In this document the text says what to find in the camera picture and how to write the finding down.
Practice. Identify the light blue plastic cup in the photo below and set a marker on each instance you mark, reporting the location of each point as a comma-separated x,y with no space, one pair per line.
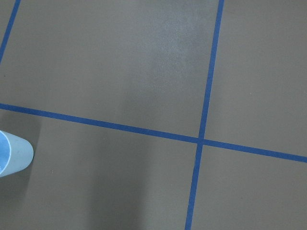
16,153

